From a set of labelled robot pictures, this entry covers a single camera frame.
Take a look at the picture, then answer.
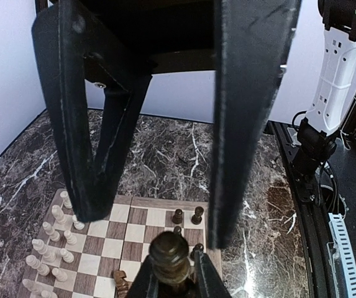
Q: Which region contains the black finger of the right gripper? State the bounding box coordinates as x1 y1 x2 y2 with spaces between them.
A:
32 1 152 222

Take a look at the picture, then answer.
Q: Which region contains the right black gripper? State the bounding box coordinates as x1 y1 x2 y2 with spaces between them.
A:
77 1 215 74

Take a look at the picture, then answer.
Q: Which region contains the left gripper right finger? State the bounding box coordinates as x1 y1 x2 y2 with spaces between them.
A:
194 250 231 298

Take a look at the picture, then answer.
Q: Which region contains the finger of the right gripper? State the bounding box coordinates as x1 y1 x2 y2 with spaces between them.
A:
208 0 301 249

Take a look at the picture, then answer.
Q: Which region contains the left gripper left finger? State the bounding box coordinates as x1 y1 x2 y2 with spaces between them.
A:
127 255 159 298

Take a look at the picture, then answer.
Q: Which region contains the dark knight piece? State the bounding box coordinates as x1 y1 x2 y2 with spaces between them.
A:
112 270 130 298

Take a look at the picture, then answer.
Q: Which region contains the dark tall piece front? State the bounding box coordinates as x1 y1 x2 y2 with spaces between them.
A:
189 243 204 261

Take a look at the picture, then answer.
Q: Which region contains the dark king piece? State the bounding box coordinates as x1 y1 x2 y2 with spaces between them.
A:
149 231 195 297

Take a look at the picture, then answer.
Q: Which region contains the dark pawn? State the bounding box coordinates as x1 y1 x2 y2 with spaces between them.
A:
173 226 182 235
171 209 183 225

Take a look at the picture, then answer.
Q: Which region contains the dark rook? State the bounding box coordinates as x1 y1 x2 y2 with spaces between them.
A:
191 206 204 225

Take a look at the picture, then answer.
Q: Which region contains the wooden chess board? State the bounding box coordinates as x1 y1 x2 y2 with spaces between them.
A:
17 187 222 298

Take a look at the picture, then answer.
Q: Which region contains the white pieces back row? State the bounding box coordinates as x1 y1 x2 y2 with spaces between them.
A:
17 189 98 297

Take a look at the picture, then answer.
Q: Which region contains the white slotted cable duct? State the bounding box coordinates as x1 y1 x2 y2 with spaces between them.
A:
327 213 356 297

